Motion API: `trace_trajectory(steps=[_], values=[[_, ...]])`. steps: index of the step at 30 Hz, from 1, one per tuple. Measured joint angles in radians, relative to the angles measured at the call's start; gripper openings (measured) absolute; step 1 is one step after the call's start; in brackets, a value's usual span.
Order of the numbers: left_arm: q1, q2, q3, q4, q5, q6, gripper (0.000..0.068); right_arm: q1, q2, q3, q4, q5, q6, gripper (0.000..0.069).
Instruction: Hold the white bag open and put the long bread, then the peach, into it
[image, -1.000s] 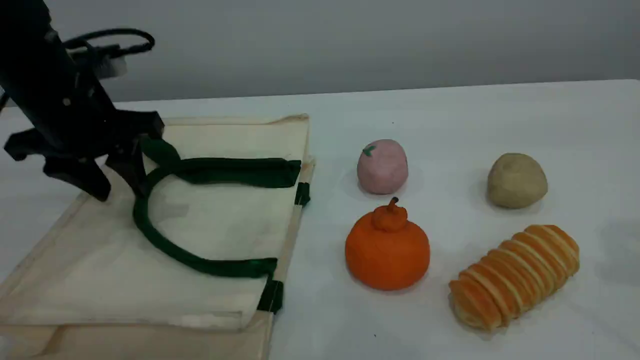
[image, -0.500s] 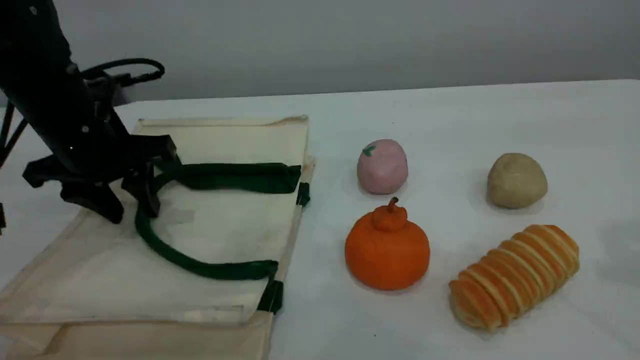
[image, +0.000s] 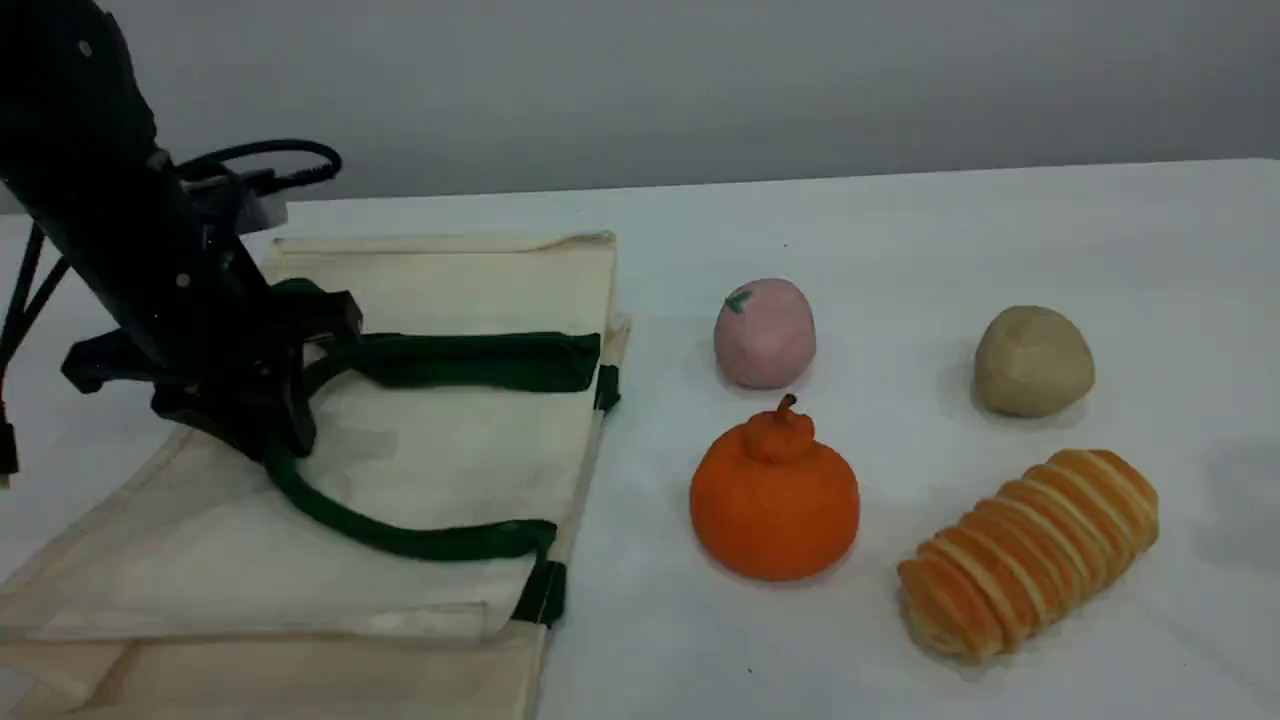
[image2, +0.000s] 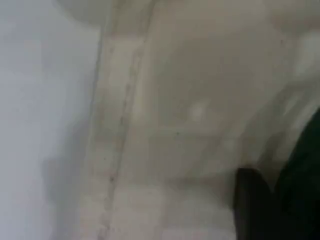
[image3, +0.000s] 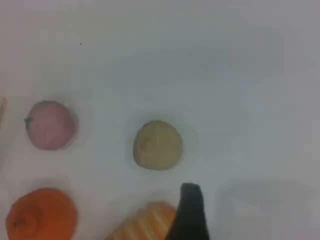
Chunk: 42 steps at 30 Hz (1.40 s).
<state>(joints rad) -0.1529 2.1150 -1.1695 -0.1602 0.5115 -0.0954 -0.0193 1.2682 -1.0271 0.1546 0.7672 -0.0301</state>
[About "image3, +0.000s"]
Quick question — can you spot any pink toy peach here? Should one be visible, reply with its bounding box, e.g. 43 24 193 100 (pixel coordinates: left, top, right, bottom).
23 99 77 151

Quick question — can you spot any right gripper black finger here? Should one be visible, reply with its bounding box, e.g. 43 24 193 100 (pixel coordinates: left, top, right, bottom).
164 182 211 240

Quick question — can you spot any orange toy tangerine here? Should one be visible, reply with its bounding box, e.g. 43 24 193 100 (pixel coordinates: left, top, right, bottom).
5 187 79 240

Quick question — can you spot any beige round toy potato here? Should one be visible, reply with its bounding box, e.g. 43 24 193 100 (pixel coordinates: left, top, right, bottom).
132 119 184 171

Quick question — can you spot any long striped bread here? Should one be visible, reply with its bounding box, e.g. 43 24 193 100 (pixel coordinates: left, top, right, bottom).
103 201 179 240

